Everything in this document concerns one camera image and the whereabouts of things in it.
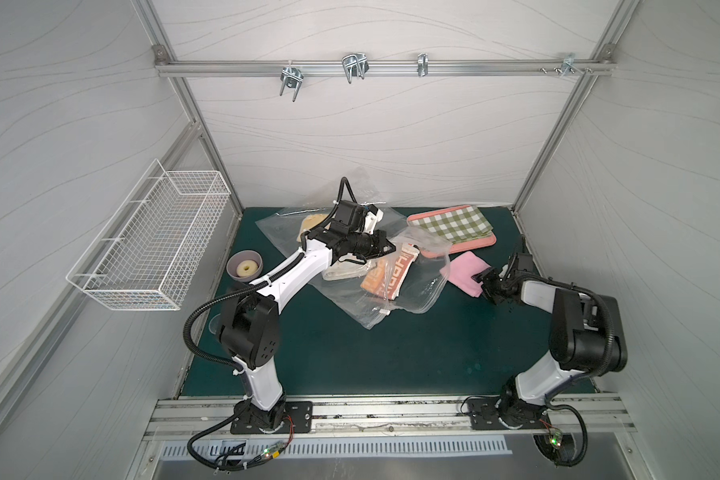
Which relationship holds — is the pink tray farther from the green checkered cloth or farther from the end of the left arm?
the end of the left arm

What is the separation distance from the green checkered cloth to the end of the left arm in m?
0.39

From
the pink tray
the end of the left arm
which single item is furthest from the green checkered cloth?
the end of the left arm

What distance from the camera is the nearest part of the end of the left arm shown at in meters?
0.64

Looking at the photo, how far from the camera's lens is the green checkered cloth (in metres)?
1.13
